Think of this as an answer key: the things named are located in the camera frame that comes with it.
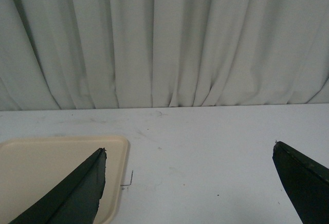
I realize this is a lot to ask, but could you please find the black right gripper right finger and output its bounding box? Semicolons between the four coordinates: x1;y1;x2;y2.
272;141;328;223

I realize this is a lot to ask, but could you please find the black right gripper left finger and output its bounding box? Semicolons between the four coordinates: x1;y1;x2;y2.
11;148;106;223

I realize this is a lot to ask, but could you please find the beige plastic tray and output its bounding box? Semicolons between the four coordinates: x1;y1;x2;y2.
1;136;130;223

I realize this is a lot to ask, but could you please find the white pleated curtain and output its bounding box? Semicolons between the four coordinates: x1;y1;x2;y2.
1;0;328;111

